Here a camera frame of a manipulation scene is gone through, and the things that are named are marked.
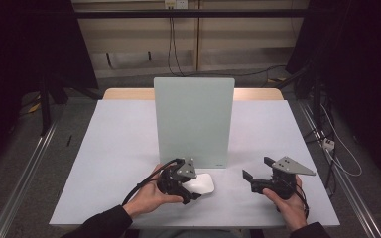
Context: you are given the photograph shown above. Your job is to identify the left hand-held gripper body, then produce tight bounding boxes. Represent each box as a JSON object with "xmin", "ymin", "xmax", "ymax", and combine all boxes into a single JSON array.
[{"xmin": 157, "ymin": 158, "xmax": 198, "ymax": 196}]

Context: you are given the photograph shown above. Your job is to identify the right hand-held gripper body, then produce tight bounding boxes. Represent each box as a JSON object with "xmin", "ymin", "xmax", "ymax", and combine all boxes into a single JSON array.
[{"xmin": 250, "ymin": 156, "xmax": 317, "ymax": 200}]

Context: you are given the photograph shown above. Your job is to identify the white whiteboard eraser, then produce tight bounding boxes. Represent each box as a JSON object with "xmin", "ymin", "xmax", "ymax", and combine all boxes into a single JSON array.
[{"xmin": 182, "ymin": 173, "xmax": 216, "ymax": 196}]

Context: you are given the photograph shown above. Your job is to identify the glass whiteboard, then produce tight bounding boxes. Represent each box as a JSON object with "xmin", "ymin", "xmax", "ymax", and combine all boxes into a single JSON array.
[{"xmin": 153, "ymin": 76, "xmax": 236, "ymax": 170}]

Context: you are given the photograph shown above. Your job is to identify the person's right hand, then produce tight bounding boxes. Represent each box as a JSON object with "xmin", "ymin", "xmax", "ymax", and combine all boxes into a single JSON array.
[{"xmin": 262, "ymin": 175, "xmax": 309, "ymax": 233}]

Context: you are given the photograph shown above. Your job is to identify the person's left hand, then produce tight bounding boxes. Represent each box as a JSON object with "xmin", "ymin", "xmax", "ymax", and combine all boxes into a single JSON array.
[{"xmin": 122, "ymin": 164, "xmax": 184, "ymax": 220}]

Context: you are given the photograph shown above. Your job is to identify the white power strip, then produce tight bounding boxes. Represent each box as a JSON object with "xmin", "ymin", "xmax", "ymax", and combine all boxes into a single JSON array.
[{"xmin": 321, "ymin": 138, "xmax": 335, "ymax": 152}]

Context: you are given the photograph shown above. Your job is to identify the white table mat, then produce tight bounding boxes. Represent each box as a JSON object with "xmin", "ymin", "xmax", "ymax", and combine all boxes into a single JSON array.
[{"xmin": 49, "ymin": 99, "xmax": 340, "ymax": 229}]

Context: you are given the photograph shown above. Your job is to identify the wooden table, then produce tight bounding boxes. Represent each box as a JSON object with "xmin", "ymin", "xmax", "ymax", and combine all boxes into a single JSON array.
[{"xmin": 102, "ymin": 87, "xmax": 285, "ymax": 101}]

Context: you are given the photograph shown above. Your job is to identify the black curtain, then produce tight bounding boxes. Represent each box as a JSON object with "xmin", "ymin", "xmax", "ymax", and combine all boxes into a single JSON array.
[
  {"xmin": 0, "ymin": 0, "xmax": 99, "ymax": 179},
  {"xmin": 285, "ymin": 0, "xmax": 381, "ymax": 189}
]

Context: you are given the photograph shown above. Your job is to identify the black metal stand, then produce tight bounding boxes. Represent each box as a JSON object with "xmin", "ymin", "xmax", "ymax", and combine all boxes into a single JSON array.
[{"xmin": 39, "ymin": 73, "xmax": 54, "ymax": 137}]

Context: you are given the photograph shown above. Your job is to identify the black horizontal bar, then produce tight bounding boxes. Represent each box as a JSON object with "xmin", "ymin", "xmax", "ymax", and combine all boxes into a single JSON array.
[{"xmin": 72, "ymin": 9, "xmax": 312, "ymax": 19}]

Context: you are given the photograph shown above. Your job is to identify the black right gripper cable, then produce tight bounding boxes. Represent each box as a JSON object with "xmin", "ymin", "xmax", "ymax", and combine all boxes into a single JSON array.
[{"xmin": 292, "ymin": 182, "xmax": 311, "ymax": 220}]

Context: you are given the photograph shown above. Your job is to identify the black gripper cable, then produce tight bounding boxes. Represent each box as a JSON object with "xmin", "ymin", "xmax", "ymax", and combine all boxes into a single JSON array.
[
  {"xmin": 292, "ymin": 182, "xmax": 311, "ymax": 220},
  {"xmin": 121, "ymin": 158, "xmax": 184, "ymax": 206}
]

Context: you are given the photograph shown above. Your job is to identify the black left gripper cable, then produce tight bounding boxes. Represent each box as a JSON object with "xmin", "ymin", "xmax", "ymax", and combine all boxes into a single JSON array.
[{"xmin": 121, "ymin": 158, "xmax": 184, "ymax": 206}]

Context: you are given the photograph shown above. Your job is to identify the aluminium floor rail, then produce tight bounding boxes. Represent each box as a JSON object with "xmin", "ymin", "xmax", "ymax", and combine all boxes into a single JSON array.
[
  {"xmin": 297, "ymin": 100, "xmax": 381, "ymax": 238},
  {"xmin": 0, "ymin": 121, "xmax": 60, "ymax": 238}
]

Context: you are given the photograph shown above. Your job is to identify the white cable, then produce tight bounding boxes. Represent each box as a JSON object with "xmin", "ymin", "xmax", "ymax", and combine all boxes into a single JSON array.
[{"xmin": 320, "ymin": 104, "xmax": 363, "ymax": 178}]

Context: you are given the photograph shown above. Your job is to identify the black hanging cables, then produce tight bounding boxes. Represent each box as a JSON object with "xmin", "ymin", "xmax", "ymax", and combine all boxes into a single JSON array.
[{"xmin": 167, "ymin": 16, "xmax": 187, "ymax": 78}]

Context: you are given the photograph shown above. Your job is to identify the wall socket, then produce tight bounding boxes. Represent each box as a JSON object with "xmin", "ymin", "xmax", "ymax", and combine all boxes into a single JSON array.
[{"xmin": 164, "ymin": 0, "xmax": 190, "ymax": 10}]

